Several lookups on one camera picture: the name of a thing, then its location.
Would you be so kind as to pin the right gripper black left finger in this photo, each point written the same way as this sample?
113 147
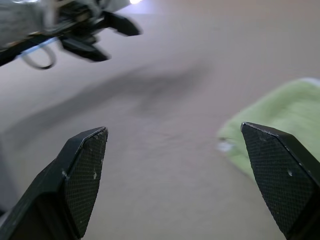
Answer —
62 190

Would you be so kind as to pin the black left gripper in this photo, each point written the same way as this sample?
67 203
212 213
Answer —
77 20

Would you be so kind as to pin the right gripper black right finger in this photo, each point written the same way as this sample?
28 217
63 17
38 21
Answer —
282 180

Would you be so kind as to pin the light green towel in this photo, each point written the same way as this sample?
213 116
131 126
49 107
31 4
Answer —
287 107

